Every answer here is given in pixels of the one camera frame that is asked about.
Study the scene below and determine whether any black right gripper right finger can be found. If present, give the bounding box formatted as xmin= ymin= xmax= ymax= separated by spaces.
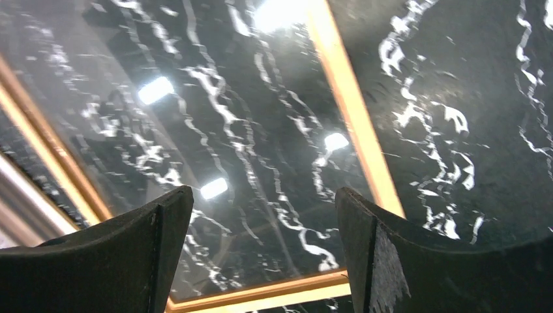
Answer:
xmin=335 ymin=187 xmax=552 ymax=312

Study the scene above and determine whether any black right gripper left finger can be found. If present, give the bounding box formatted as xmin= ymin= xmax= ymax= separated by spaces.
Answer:
xmin=1 ymin=186 xmax=194 ymax=312

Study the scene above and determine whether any orange wooden picture frame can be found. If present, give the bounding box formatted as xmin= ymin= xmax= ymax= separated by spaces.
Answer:
xmin=0 ymin=0 xmax=407 ymax=313

